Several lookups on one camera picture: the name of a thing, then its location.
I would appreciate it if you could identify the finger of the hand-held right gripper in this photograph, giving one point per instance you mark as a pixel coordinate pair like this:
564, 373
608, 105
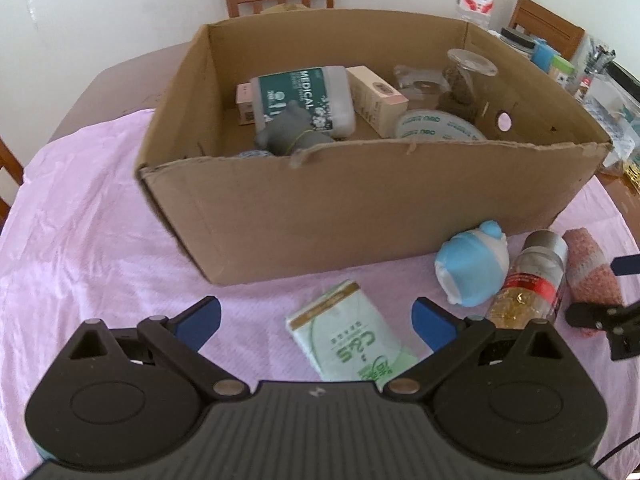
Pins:
627, 265
620, 327

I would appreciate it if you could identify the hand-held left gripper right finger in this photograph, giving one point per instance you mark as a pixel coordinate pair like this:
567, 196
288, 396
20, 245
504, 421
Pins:
430, 327

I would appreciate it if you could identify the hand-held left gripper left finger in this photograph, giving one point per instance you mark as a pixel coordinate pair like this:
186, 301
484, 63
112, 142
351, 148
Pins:
200, 320

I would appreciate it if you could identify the pink knitted roll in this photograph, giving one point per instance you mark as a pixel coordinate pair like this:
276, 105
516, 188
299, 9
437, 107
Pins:
592, 270

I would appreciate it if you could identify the green tissue pack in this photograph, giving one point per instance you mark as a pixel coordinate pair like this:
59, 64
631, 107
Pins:
345, 335

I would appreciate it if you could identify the large cardboard box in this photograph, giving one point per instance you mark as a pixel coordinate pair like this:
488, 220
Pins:
350, 210

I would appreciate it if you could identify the glass jar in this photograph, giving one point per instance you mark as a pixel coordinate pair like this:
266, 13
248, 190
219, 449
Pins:
462, 85

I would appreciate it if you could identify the blue and white plush toy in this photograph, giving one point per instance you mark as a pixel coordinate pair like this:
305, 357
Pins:
470, 270

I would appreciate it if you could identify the gold trinket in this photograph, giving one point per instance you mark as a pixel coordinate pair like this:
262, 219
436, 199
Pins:
631, 174

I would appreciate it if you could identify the spice bottle with grey cap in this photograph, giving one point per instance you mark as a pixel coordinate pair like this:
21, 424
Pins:
530, 280

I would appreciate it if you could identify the pink cloth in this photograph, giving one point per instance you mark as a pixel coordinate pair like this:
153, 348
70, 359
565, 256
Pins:
100, 260

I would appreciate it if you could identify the clear plastic packet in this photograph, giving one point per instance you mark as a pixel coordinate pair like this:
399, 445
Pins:
612, 110

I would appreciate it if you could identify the blue knitted roll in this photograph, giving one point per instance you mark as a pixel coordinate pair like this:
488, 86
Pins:
255, 153

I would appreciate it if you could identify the clear tape roll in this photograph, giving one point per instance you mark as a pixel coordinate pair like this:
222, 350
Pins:
435, 127

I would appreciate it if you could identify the green container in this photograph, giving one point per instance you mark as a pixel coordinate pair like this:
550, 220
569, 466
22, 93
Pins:
561, 67

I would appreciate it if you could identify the bundle of pens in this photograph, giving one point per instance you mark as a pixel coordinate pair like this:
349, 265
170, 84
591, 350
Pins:
597, 57

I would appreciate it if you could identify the grey plush toy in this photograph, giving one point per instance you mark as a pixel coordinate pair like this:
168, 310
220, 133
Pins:
290, 127

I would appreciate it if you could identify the small pink box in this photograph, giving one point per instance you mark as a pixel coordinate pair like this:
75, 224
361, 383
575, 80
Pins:
244, 102

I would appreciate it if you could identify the blue container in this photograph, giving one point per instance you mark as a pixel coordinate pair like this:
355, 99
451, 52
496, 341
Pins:
544, 55

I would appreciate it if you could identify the cream box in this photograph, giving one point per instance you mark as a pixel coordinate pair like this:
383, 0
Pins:
372, 95

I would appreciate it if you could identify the green and grey pack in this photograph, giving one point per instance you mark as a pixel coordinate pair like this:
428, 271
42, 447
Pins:
300, 95

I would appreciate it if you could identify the clear plastic wrapper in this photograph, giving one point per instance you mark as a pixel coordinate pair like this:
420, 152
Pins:
415, 80

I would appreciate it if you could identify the dark jar with black lid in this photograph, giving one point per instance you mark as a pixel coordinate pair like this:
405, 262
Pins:
517, 40

